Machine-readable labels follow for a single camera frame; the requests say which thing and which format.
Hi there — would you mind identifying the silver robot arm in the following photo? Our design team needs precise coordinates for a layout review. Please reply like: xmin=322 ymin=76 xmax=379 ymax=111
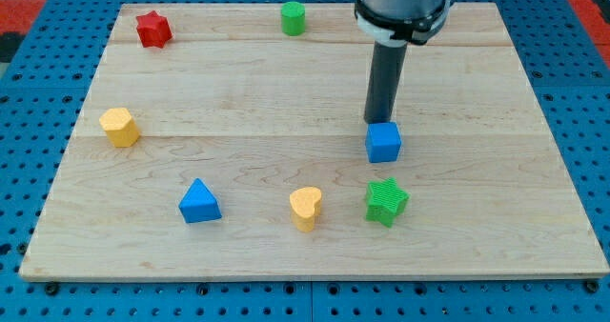
xmin=354 ymin=0 xmax=454 ymax=124

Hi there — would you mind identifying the blue cube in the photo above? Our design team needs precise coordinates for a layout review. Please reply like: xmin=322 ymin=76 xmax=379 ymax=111
xmin=365 ymin=122 xmax=402 ymax=163

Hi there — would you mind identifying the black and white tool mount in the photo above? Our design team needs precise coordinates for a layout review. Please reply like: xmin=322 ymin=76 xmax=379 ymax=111
xmin=354 ymin=0 xmax=454 ymax=46

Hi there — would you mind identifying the yellow hexagon block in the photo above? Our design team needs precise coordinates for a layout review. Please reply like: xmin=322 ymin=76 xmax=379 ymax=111
xmin=99 ymin=108 xmax=140 ymax=148

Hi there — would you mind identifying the wooden board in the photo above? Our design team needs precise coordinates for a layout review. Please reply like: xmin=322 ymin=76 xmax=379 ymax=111
xmin=20 ymin=3 xmax=609 ymax=283

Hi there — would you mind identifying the green star block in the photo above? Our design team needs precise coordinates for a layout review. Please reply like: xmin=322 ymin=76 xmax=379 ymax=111
xmin=364 ymin=177 xmax=410 ymax=228

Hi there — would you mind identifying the blue triangle block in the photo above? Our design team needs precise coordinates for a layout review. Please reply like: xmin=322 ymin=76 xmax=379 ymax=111
xmin=178 ymin=178 xmax=222 ymax=223

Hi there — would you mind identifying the yellow heart block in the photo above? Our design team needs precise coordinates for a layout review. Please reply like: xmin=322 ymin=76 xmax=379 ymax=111
xmin=289 ymin=187 xmax=322 ymax=232

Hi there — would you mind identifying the green cylinder block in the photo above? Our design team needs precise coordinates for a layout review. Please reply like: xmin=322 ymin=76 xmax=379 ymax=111
xmin=280 ymin=1 xmax=306 ymax=36

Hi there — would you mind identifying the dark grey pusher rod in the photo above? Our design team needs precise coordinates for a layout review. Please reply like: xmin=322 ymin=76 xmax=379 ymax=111
xmin=363 ymin=42 xmax=407 ymax=124

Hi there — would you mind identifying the red star block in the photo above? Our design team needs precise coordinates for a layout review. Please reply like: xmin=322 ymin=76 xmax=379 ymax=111
xmin=136 ymin=10 xmax=173 ymax=49

